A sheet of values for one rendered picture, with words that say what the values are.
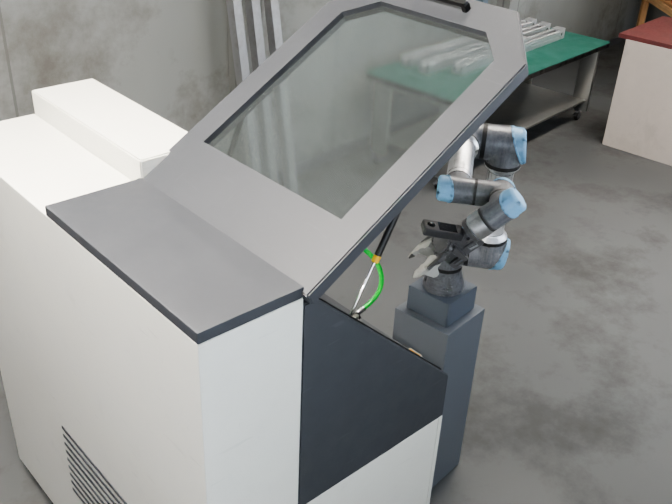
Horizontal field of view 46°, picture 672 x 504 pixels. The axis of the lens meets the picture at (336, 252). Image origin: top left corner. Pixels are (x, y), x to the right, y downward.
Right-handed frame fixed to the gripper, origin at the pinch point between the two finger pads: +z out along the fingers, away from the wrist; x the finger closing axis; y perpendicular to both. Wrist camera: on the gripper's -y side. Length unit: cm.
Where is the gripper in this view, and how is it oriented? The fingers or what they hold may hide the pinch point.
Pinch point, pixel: (412, 264)
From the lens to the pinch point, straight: 225.2
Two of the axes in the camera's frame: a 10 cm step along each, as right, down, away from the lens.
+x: -0.9, -6.9, 7.2
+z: -7.3, 5.4, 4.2
